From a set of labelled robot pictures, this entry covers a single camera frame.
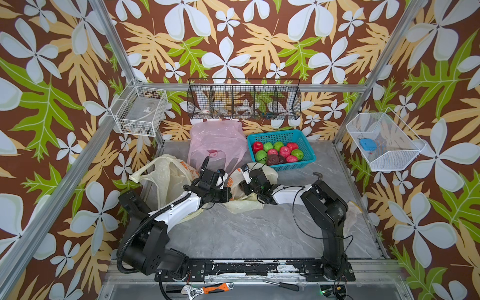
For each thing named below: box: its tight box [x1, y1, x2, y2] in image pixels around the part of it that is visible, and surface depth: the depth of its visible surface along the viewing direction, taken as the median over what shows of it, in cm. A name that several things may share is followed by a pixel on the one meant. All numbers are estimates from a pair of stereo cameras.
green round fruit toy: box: [291, 148, 304, 161], surface depth 109 cm
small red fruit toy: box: [286, 155, 299, 164], surface depth 107 cm
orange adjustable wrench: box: [180, 281, 235, 300], surface depth 71 cm
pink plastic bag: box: [186, 120, 249, 174], surface depth 110 cm
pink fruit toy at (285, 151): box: [280, 146, 291, 159], surface depth 110 cm
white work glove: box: [343, 201, 363, 237], surface depth 90 cm
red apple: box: [252, 141, 265, 155], surface depth 113 cm
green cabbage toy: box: [255, 150, 268, 165], surface depth 109 cm
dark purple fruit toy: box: [266, 154, 281, 166], surface depth 100 cm
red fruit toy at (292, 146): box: [286, 142, 299, 152], surface depth 113 cm
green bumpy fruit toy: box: [263, 141, 274, 153], surface depth 113 cm
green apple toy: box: [273, 141, 284, 152], surface depth 114 cm
